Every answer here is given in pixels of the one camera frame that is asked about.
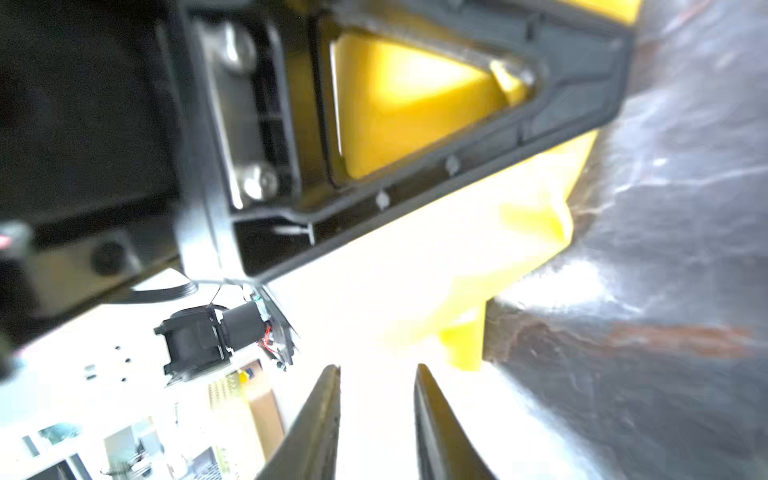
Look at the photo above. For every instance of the yellow paper napkin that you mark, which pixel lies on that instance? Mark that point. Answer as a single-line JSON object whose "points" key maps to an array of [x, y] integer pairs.
{"points": [[420, 283]]}

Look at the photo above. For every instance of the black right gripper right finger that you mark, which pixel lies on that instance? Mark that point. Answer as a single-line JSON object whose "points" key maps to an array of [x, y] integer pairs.
{"points": [[444, 450]]}

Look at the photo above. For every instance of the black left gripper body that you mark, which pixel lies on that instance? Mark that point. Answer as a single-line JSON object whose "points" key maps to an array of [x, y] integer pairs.
{"points": [[96, 149]]}

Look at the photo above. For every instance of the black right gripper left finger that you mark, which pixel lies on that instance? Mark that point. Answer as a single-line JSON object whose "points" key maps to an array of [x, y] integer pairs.
{"points": [[309, 451]]}

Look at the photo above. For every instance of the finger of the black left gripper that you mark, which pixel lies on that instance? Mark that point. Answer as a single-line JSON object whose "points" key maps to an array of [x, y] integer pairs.
{"points": [[576, 62]]}

